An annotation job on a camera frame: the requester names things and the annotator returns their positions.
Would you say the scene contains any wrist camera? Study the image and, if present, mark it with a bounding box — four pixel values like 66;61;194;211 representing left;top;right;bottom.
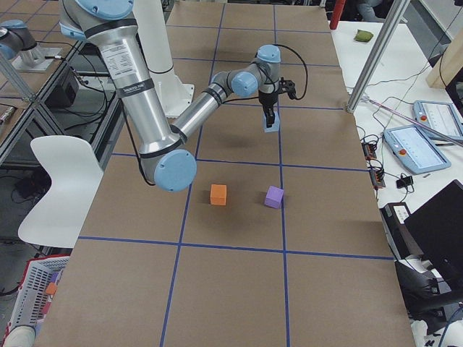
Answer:
279;77;297;100

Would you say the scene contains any far teach pendant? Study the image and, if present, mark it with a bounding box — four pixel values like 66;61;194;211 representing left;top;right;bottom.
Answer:
413;100;462;140

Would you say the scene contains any teach pendant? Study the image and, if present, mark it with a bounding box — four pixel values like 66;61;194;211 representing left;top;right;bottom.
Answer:
413;100;462;140
383;126;451;174

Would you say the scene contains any near teach pendant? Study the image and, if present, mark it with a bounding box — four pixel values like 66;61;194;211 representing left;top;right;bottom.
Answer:
383;126;451;174

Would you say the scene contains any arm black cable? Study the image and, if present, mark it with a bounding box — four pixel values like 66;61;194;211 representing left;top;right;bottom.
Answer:
122;43;309;187

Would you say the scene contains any white chair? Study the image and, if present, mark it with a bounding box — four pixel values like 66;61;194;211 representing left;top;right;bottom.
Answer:
18;135;103;249

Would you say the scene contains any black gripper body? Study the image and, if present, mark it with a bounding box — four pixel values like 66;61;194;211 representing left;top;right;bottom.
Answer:
258;90;279;113

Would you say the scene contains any white plastic basket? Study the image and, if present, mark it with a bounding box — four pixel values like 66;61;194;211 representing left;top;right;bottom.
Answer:
5;254;69;335

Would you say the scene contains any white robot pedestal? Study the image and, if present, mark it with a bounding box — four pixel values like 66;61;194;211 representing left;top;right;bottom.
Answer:
133;0;195;118

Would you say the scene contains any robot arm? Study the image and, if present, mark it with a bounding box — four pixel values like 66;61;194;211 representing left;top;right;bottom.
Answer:
60;1;281;192

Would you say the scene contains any green bean bag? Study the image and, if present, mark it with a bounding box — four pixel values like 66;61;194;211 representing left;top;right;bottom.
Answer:
354;30;374;43

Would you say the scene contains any orange foam block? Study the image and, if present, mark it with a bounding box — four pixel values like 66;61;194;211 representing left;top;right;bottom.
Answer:
210;184;227;206

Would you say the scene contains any light blue foam block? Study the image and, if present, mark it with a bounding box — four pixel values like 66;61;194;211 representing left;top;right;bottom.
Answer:
262;111;280;133

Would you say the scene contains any black laptop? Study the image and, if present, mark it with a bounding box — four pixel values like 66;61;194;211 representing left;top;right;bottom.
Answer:
405;179;462;289

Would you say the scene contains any reacher grabber tool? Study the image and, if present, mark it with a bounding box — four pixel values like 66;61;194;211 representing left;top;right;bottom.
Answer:
362;96;462;146

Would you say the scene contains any purple foam block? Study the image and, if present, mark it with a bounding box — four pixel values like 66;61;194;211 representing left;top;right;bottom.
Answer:
264;186;284;209

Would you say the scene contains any aluminium frame post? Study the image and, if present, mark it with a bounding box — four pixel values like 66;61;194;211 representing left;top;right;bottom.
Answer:
346;0;410;113

